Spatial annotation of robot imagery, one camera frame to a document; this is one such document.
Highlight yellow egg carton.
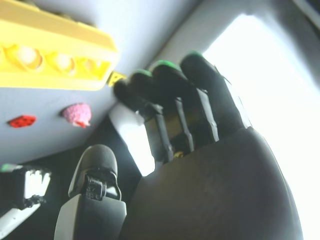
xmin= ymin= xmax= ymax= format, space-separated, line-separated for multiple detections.
xmin=0 ymin=0 xmax=121 ymax=92

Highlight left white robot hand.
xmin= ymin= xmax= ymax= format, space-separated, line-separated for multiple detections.
xmin=53 ymin=49 xmax=305 ymax=240

